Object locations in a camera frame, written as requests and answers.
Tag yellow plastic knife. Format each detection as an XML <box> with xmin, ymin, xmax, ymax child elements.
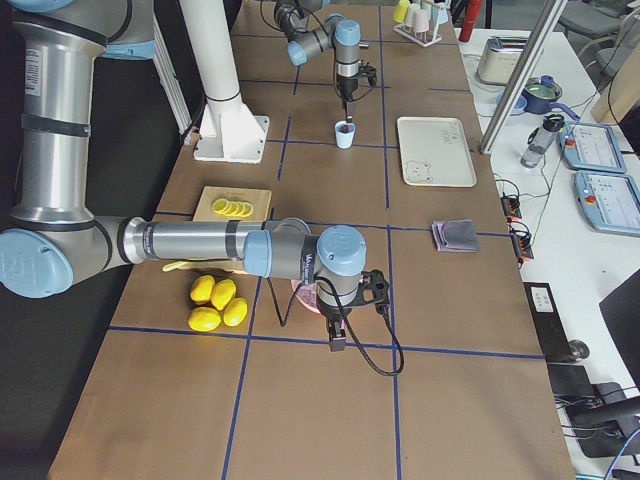
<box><xmin>162</xmin><ymin>260</ymin><xmax>190</xmax><ymax>273</ymax></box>

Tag lower teach pendant tablet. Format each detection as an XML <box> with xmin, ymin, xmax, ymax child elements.
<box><xmin>574</xmin><ymin>170</ymin><xmax>639</xmax><ymax>236</ymax></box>

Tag pink cup on rack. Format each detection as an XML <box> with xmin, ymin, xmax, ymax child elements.
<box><xmin>407</xmin><ymin>9</ymin><xmax>430</xmax><ymax>34</ymax></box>

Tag aluminium frame post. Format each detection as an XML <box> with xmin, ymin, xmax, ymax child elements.
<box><xmin>479</xmin><ymin>0</ymin><xmax>568</xmax><ymax>154</ymax></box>

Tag yellow lemon lower right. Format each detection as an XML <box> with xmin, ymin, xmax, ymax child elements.
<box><xmin>222</xmin><ymin>297</ymin><xmax>248</xmax><ymax>327</ymax></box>

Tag yellow lemon lower left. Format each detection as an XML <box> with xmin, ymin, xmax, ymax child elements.
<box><xmin>187</xmin><ymin>307</ymin><xmax>222</xmax><ymax>332</ymax></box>

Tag yellow lemon slices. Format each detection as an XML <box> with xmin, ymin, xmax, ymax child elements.
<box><xmin>211</xmin><ymin>198</ymin><xmax>254</xmax><ymax>218</ymax></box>

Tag cream serving tray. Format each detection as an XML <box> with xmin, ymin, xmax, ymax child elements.
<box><xmin>396</xmin><ymin>116</ymin><xmax>477</xmax><ymax>188</ymax></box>

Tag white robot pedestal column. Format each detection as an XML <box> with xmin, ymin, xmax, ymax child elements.
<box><xmin>180</xmin><ymin>0</ymin><xmax>269</xmax><ymax>164</ymax></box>

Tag grey purple folded cloth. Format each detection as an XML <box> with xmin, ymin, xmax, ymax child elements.
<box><xmin>432</xmin><ymin>219</ymin><xmax>480</xmax><ymax>252</ymax></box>

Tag pink bowl with ice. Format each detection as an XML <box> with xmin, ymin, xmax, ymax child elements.
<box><xmin>291</xmin><ymin>280</ymin><xmax>319</xmax><ymax>314</ymax></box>

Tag light blue cup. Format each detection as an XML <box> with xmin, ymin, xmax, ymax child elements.
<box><xmin>334</xmin><ymin>120</ymin><xmax>356</xmax><ymax>149</ymax></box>

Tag yellow lemon far left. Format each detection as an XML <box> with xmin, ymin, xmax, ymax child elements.
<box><xmin>189</xmin><ymin>275</ymin><xmax>215</xmax><ymax>305</ymax></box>

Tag clear water bottle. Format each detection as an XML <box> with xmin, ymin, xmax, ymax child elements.
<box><xmin>520</xmin><ymin>113</ymin><xmax>565</xmax><ymax>168</ymax></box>

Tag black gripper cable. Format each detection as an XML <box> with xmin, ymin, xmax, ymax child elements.
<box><xmin>267</xmin><ymin>275</ymin><xmax>404</xmax><ymax>377</ymax></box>

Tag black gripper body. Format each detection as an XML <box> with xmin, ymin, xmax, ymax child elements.
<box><xmin>334</xmin><ymin>60</ymin><xmax>377</xmax><ymax>102</ymax></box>
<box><xmin>316</xmin><ymin>269</ymin><xmax>389</xmax><ymax>323</ymax></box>

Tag wooden cutting board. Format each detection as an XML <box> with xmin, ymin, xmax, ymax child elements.
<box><xmin>173</xmin><ymin>186</ymin><xmax>271</xmax><ymax>274</ymax></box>

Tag yellow cup on rack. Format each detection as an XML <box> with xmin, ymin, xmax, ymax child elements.
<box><xmin>392</xmin><ymin>0</ymin><xmax>411</xmax><ymax>24</ymax></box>

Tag white cup rack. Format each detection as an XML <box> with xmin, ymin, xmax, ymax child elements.
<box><xmin>392</xmin><ymin>0</ymin><xmax>449</xmax><ymax>47</ymax></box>

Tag blue pot with lid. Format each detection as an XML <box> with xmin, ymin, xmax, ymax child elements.
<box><xmin>522</xmin><ymin>75</ymin><xmax>580</xmax><ymax>121</ymax></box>

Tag teach pendant tablet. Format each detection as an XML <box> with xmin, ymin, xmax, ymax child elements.
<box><xmin>574</xmin><ymin>170</ymin><xmax>639</xmax><ymax>236</ymax></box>
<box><xmin>558</xmin><ymin>122</ymin><xmax>626</xmax><ymax>174</ymax></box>

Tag upper teach pendant tablet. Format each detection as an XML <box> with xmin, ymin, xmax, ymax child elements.
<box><xmin>558</xmin><ymin>122</ymin><xmax>626</xmax><ymax>174</ymax></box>

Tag yellow lemon upper right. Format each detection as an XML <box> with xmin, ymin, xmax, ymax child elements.
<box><xmin>210</xmin><ymin>279</ymin><xmax>237</xmax><ymax>310</ymax></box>

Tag red bottle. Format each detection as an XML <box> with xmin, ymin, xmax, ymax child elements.
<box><xmin>458</xmin><ymin>0</ymin><xmax>483</xmax><ymax>43</ymax></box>

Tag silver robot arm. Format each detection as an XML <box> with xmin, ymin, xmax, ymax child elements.
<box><xmin>1</xmin><ymin>1</ymin><xmax>391</xmax><ymax>352</ymax></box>
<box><xmin>273</xmin><ymin>1</ymin><xmax>377</xmax><ymax>123</ymax></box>

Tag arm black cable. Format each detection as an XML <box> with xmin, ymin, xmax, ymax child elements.
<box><xmin>259</xmin><ymin>0</ymin><xmax>379</xmax><ymax>103</ymax></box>

